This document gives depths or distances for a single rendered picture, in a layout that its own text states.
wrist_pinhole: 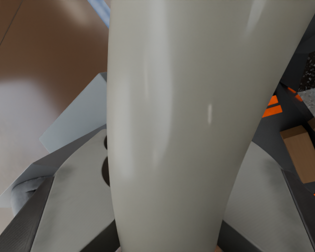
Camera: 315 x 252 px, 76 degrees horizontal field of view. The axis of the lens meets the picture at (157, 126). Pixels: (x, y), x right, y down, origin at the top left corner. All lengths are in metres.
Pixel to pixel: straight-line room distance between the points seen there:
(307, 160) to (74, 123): 1.21
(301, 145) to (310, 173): 0.18
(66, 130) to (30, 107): 1.55
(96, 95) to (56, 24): 1.31
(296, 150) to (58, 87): 1.80
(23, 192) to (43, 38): 1.61
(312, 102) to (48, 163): 0.73
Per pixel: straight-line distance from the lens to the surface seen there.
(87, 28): 1.72
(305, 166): 1.42
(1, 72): 2.49
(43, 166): 0.48
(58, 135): 0.80
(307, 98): 0.76
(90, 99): 0.66
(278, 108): 1.39
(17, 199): 0.55
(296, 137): 1.34
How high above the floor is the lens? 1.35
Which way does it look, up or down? 62 degrees down
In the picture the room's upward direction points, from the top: 133 degrees counter-clockwise
